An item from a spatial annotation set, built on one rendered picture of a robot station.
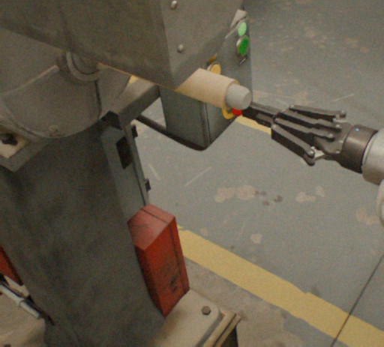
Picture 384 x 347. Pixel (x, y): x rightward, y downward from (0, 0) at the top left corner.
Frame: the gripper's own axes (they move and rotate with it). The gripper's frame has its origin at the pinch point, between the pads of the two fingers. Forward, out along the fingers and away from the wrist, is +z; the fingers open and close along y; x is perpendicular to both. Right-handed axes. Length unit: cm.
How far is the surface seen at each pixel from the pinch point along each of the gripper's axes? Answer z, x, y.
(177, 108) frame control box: 12.2, 2.2, -7.9
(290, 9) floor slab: 97, -97, 188
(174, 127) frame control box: 13.8, -3.1, -7.9
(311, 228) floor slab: 13, -97, 52
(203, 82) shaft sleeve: -11.0, 28.8, -27.9
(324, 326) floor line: -8, -97, 20
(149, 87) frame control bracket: 16.5, 6.3, -9.4
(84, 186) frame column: 23.3, -9.0, -24.3
